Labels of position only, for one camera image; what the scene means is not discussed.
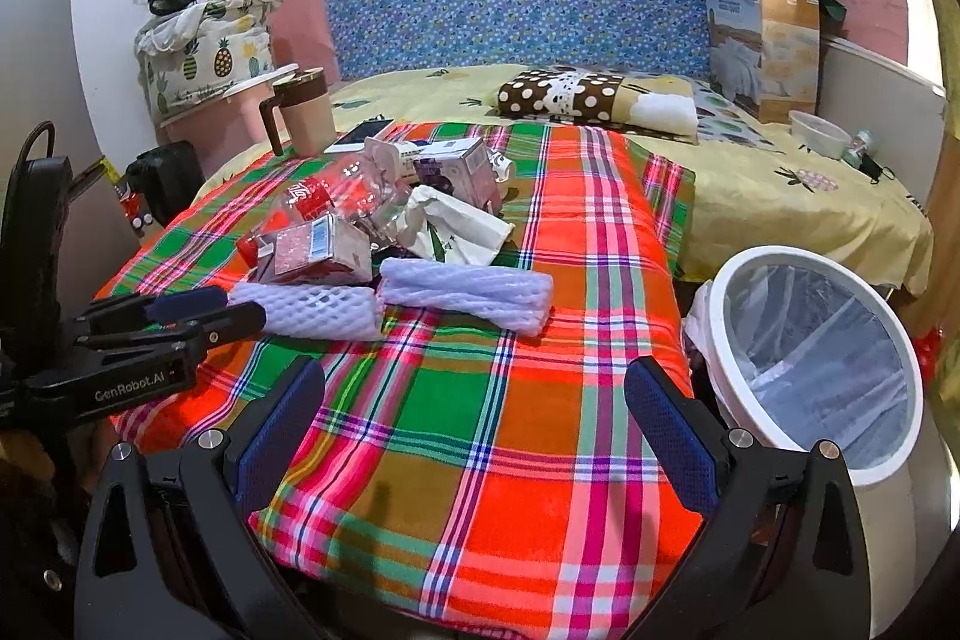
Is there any small green bottle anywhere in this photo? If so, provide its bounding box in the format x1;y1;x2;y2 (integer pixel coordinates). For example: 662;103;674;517
841;130;874;169

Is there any black bag on floor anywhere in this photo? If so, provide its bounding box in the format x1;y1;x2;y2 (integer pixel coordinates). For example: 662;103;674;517
125;142;205;226

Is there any pink snack box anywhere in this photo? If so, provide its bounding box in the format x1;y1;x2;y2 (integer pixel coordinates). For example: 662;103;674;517
251;214;373;284

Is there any yellow pineapple bedsheet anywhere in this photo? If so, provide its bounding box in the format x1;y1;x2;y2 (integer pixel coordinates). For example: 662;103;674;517
190;61;938;298

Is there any pink brown lidded mug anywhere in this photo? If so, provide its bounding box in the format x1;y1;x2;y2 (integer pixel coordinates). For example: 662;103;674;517
259;67;337;158

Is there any brown polka dot pillow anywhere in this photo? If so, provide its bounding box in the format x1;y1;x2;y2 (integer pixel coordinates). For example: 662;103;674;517
491;65;698;143

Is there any pineapple print folded quilt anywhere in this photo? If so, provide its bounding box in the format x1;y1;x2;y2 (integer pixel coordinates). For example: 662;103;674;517
133;0;283;125

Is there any crumpled white tissue pack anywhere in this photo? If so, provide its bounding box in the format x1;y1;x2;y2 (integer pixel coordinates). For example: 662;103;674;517
394;185;514;266

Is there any white plastic bowl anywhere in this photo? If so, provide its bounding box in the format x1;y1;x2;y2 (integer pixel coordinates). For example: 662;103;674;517
788;110;853;161

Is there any white smartphone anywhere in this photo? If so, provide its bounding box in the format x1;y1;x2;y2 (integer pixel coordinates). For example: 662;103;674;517
324;117;394;154

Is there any plaid orange green cloth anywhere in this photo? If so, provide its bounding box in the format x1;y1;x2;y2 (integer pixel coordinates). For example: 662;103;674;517
114;124;698;638

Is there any clear plastic cola bottle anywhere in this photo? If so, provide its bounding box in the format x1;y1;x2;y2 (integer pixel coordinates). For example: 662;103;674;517
235;154;412;268

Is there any white trash bin with liner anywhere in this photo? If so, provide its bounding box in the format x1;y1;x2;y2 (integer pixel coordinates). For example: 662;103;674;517
683;245;958;635

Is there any pink storage bin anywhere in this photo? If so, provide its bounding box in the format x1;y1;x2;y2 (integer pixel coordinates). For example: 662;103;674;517
158;64;298;177

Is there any purple white carton box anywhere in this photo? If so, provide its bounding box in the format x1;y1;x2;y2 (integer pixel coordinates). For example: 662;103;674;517
413;136;501;214

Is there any white foam net sleeve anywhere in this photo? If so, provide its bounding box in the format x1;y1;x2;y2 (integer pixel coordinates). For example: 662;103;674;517
228;283;382;341
379;259;553;338

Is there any white side board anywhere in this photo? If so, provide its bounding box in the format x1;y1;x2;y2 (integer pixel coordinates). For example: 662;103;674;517
817;37;946;203

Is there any bedding product package box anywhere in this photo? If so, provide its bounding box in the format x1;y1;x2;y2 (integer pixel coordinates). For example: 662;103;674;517
704;0;846;124

